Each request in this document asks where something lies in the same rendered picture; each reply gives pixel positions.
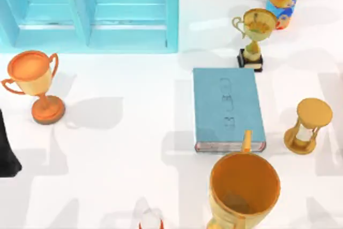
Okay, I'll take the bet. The blue book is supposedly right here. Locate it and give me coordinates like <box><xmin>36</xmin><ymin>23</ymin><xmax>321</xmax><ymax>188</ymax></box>
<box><xmin>192</xmin><ymin>67</ymin><xmax>267</xmax><ymax>153</ymax></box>

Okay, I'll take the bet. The large gold trophy cup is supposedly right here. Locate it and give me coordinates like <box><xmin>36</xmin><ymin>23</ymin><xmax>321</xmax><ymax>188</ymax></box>
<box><xmin>206</xmin><ymin>129</ymin><xmax>281</xmax><ymax>229</ymax></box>

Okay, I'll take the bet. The gold trophy with black base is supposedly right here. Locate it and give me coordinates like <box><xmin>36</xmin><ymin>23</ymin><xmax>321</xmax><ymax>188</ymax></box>
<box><xmin>232</xmin><ymin>8</ymin><xmax>279</xmax><ymax>73</ymax></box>

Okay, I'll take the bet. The light blue rack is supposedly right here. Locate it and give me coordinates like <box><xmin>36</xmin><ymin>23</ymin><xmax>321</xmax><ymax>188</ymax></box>
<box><xmin>0</xmin><ymin>0</ymin><xmax>180</xmax><ymax>54</ymax></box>

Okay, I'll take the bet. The golden hourglass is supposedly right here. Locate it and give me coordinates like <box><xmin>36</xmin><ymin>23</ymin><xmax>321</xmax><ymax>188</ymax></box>
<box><xmin>283</xmin><ymin>98</ymin><xmax>334</xmax><ymax>155</ymax></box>

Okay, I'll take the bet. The orange trophy with round base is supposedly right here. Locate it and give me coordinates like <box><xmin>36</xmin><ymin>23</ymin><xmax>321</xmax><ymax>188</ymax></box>
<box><xmin>1</xmin><ymin>50</ymin><xmax>66</xmax><ymax>125</ymax></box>

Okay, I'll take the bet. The red and blue can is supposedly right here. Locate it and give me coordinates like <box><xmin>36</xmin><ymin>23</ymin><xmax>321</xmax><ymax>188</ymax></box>
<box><xmin>265</xmin><ymin>0</ymin><xmax>301</xmax><ymax>31</ymax></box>

